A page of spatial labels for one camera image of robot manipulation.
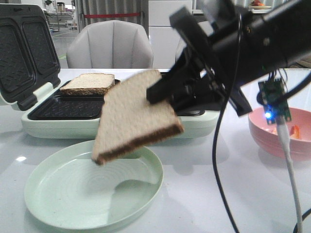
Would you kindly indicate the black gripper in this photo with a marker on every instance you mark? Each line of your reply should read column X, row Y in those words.
column 212, row 68

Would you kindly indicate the bread slice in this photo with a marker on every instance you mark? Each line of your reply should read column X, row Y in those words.
column 89, row 84
column 129, row 121

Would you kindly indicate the pink plastic bowl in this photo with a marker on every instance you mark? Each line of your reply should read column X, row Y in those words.
column 266, row 136

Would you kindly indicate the cooked shrimp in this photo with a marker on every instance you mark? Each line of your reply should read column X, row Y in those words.
column 295, row 132

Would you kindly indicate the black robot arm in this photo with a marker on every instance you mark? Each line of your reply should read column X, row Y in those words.
column 287, row 34

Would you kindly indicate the grey armchair left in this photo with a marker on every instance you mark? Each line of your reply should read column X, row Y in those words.
column 111, row 44

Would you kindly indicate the red barrier belt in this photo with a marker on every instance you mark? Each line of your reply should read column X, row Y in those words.
column 113, row 15

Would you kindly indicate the fruit plate on counter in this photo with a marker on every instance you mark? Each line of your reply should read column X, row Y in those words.
column 258, row 5

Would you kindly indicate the metal shelf rack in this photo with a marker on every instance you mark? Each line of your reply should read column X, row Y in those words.
column 60, row 13

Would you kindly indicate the mint green round plate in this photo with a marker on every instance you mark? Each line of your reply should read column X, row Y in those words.
column 72, row 194

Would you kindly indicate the green wrist camera board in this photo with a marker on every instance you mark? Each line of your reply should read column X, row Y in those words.
column 269, row 92

